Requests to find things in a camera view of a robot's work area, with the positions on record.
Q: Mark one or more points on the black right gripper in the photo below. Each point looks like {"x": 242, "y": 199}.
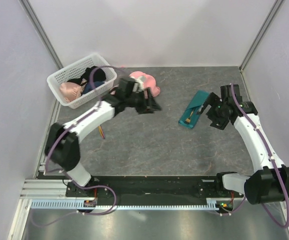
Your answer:
{"x": 213, "y": 100}

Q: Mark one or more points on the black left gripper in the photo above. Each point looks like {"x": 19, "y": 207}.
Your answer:
{"x": 143, "y": 108}

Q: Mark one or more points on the teal satin napkin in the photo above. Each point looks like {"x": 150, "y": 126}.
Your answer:
{"x": 196, "y": 102}

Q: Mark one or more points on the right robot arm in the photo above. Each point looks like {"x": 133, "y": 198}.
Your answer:
{"x": 270, "y": 181}

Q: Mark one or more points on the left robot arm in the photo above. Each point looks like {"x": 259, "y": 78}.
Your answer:
{"x": 63, "y": 141}

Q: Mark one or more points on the pink baseball cap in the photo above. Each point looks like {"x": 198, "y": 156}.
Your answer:
{"x": 150, "y": 82}

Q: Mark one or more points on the black cloth in basket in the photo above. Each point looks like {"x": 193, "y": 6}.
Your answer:
{"x": 98, "y": 76}

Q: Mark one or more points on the navy cloth in basket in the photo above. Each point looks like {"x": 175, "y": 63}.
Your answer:
{"x": 88, "y": 87}

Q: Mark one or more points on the pink cloth in basket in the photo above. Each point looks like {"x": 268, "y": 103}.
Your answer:
{"x": 71, "y": 91}

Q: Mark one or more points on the white plastic basket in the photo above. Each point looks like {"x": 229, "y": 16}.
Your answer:
{"x": 72, "y": 73}

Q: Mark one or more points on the black mounting base plate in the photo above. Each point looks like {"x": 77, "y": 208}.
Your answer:
{"x": 196, "y": 186}

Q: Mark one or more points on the light blue cable duct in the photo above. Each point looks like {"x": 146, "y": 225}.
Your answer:
{"x": 82, "y": 204}

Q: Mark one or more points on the aluminium frame rail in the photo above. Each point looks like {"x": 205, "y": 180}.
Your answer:
{"x": 43, "y": 189}

